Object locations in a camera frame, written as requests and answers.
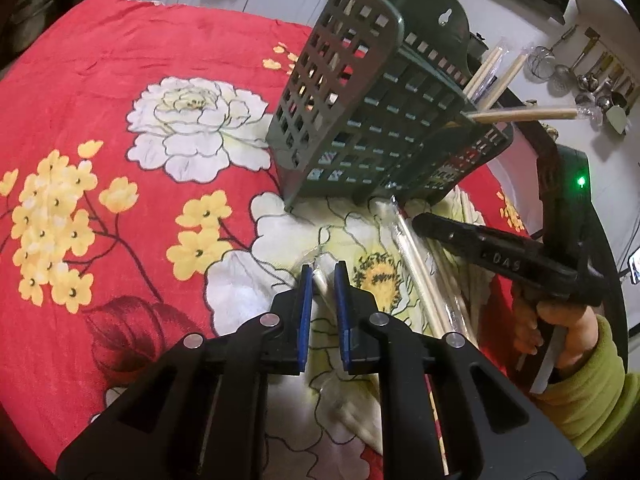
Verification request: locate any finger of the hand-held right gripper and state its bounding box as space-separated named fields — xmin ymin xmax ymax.
xmin=411 ymin=212 xmax=583 ymax=295

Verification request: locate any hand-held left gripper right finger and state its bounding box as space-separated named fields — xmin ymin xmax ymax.
xmin=332 ymin=260 xmax=588 ymax=480

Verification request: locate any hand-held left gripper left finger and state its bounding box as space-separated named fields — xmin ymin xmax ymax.
xmin=55 ymin=264 xmax=316 ymax=480

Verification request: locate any green plastic utensil basket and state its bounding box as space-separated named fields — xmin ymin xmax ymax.
xmin=265 ymin=0 xmax=516 ymax=206

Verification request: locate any person's right forearm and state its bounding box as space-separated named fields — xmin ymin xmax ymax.
xmin=530 ymin=315 xmax=640 ymax=456

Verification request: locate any row of hanging kitchen utensils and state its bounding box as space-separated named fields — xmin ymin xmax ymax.
xmin=525 ymin=25 xmax=638 ymax=136

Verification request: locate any person's right hand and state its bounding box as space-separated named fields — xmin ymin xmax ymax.
xmin=510 ymin=300 xmax=601 ymax=371

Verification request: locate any red floral tablecloth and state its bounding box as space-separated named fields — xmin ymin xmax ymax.
xmin=0 ymin=0 xmax=536 ymax=480

